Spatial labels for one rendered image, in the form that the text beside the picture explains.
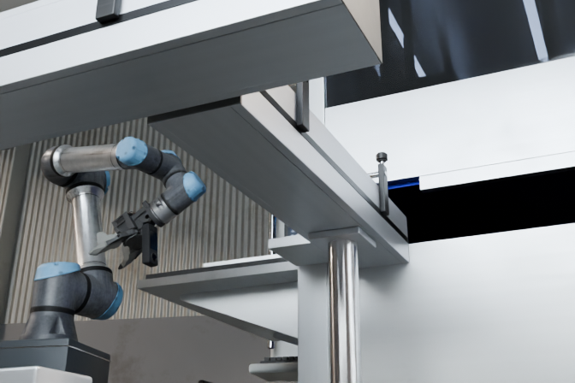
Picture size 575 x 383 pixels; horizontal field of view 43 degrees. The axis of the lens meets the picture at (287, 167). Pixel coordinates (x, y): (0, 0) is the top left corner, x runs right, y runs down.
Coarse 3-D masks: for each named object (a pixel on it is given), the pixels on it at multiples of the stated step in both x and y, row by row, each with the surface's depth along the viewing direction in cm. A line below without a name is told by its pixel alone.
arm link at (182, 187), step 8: (176, 176) 203; (184, 176) 202; (192, 176) 201; (168, 184) 204; (176, 184) 201; (184, 184) 200; (192, 184) 200; (200, 184) 201; (168, 192) 201; (176, 192) 200; (184, 192) 200; (192, 192) 200; (200, 192) 202; (168, 200) 200; (176, 200) 200; (184, 200) 201; (192, 200) 201; (176, 208) 201; (184, 208) 202
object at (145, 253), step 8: (144, 224) 202; (144, 232) 201; (152, 232) 202; (144, 240) 200; (152, 240) 201; (144, 248) 199; (152, 248) 200; (144, 256) 198; (152, 256) 199; (152, 264) 199
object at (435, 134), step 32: (544, 64) 142; (384, 96) 154; (416, 96) 151; (448, 96) 148; (480, 96) 145; (512, 96) 142; (544, 96) 139; (352, 128) 154; (384, 128) 151; (416, 128) 148; (448, 128) 145; (480, 128) 142; (512, 128) 140; (544, 128) 137; (416, 160) 146; (448, 160) 143; (480, 160) 140; (512, 160) 137; (544, 160) 135
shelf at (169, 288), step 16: (208, 272) 158; (224, 272) 156; (240, 272) 154; (256, 272) 153; (272, 272) 151; (288, 272) 151; (144, 288) 164; (160, 288) 164; (176, 288) 164; (192, 288) 164; (208, 288) 164; (224, 288) 164; (192, 304) 178; (224, 320) 195; (240, 320) 194; (272, 336) 215
